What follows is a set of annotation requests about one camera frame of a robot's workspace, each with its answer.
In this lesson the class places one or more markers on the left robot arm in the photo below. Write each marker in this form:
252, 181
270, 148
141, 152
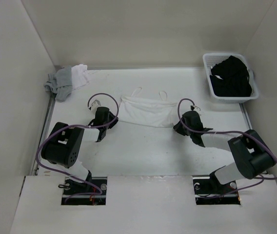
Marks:
63, 145

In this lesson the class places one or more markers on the black tank top pile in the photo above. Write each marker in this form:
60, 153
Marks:
230, 78

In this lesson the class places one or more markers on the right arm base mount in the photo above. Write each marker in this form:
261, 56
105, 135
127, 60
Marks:
208, 194

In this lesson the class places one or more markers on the folded white tank top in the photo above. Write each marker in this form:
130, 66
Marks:
79, 76

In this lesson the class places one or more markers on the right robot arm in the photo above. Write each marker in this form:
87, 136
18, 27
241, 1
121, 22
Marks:
251, 155

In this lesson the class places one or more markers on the folded grey tank top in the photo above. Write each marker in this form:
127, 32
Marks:
60, 84

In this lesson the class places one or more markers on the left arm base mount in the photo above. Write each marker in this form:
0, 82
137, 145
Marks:
75, 193

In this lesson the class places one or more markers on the white plastic basket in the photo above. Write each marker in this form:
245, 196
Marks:
211, 59

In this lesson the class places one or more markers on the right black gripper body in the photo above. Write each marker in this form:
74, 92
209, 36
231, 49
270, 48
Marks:
189, 132

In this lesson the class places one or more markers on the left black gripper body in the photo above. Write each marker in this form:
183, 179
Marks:
106, 127

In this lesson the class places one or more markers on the white tank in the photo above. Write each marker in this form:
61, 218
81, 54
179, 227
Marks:
79, 76
158, 113

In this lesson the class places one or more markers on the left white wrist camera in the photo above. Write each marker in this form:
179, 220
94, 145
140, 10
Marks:
94, 106

